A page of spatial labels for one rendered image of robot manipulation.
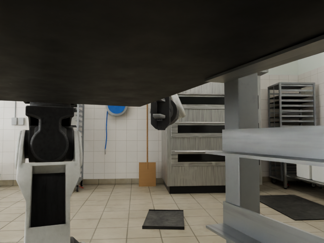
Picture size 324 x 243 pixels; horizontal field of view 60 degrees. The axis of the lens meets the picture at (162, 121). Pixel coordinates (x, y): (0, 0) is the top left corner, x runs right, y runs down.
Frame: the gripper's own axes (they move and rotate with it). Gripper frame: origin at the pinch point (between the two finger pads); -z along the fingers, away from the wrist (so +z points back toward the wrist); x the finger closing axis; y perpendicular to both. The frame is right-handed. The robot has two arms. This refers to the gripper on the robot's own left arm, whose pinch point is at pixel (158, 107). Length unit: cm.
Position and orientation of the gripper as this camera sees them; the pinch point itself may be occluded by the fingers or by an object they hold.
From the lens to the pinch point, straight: 79.8
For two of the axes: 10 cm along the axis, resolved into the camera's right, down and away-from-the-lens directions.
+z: 1.5, 0.5, 9.9
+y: 9.9, -0.1, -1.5
